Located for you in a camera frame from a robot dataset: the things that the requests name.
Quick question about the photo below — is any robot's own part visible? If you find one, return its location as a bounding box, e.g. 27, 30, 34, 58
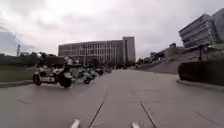
131, 121, 141, 128
69, 118, 81, 128

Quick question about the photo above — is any grass lawn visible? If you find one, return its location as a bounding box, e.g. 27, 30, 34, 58
0, 67, 41, 84

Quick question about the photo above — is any concrete kerb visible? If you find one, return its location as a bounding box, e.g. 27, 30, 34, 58
176, 78, 224, 93
0, 79, 35, 89

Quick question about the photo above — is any dark pole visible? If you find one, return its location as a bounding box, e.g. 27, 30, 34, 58
197, 44, 204, 62

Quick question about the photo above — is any dark trimmed hedge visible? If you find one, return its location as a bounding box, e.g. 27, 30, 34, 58
177, 59, 224, 87

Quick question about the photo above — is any wide grey office building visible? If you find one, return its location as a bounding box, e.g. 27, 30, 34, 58
57, 36, 137, 67

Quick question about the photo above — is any grey concrete paved path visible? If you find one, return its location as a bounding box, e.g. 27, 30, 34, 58
0, 68, 224, 128

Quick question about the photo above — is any tall grey building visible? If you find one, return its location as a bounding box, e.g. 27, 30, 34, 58
178, 7, 224, 50

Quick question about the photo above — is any row of parked scooters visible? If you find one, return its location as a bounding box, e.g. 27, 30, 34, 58
32, 56, 113, 89

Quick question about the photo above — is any dark low hedge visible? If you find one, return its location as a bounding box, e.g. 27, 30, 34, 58
0, 54, 66, 67

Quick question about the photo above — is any grey sloped embankment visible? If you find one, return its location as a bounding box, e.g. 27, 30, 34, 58
137, 49, 224, 75

